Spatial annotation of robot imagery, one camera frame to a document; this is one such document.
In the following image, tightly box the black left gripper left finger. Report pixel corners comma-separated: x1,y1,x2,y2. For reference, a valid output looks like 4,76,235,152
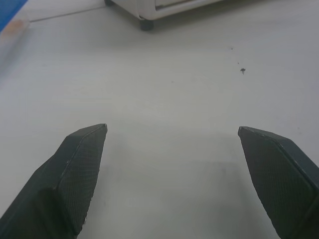
0,123,108,239

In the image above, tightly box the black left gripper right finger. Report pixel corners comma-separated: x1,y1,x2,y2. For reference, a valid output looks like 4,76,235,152
237,125,319,239

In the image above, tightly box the white appliance with black feet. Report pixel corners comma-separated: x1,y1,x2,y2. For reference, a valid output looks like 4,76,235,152
104,0,225,31

